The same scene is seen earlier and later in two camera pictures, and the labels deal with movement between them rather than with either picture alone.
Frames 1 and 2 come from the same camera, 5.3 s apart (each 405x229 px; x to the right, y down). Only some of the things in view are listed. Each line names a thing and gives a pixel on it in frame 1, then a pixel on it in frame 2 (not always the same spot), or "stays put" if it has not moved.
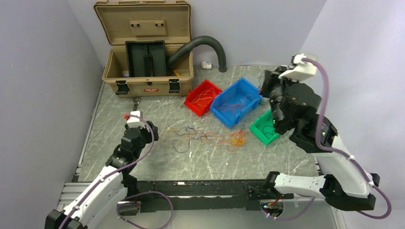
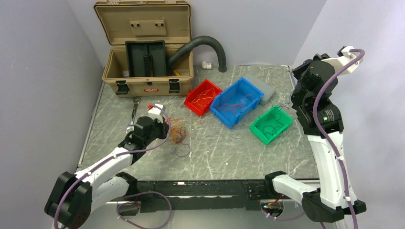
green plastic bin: [263, 129] stays put
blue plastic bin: [235, 101] stays put
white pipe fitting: [206, 65] stays put
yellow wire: [208, 93] stays put
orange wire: [233, 140] → [178, 130]
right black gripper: [271, 78] → [298, 71]
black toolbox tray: [146, 58] stays put
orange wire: [234, 107] stays put
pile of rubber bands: [203, 135] → [185, 144]
